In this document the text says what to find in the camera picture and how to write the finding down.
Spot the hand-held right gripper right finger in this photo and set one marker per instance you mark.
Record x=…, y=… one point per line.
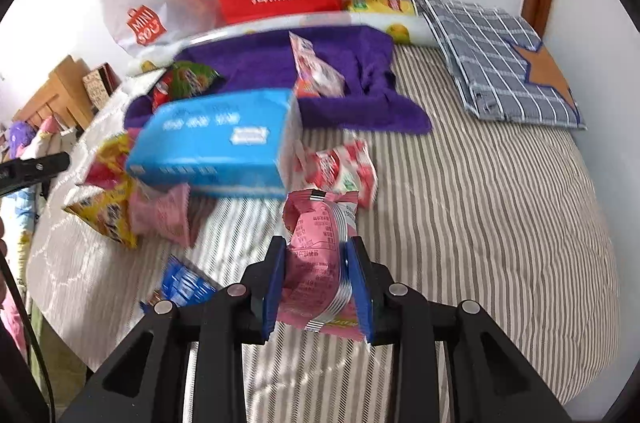
x=361, y=298

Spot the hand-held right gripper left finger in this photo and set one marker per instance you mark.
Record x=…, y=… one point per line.
x=272, y=298

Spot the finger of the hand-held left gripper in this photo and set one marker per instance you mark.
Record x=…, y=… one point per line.
x=45, y=165

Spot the red yellow snack packet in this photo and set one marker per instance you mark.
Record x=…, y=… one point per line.
x=107, y=158

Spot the pink silver-striped snack packet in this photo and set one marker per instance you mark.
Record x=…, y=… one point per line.
x=320, y=243

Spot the blue cookie packet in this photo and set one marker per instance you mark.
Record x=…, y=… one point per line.
x=185, y=285

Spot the pale pink snack packet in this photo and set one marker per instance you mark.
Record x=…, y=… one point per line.
x=160, y=213

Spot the red white snack packet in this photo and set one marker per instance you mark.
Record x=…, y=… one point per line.
x=340, y=170

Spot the green snack packet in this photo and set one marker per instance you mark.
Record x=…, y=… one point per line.
x=197, y=78

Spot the colourful printed bedding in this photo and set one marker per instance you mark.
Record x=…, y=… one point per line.
x=25, y=143

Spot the wooden headboard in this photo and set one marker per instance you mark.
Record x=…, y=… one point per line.
x=60, y=93

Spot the patterned box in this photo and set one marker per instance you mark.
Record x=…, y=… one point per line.
x=100, y=85

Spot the blue tissue pack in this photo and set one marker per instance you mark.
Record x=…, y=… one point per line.
x=215, y=143

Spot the purple towel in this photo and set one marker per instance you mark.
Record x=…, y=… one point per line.
x=360, y=103

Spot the fruit print rolled mat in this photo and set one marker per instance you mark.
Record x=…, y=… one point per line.
x=400, y=30

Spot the folded plaid cloth with star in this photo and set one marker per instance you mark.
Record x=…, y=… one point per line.
x=500, y=58

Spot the yellow drink pack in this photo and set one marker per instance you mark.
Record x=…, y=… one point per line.
x=380, y=5

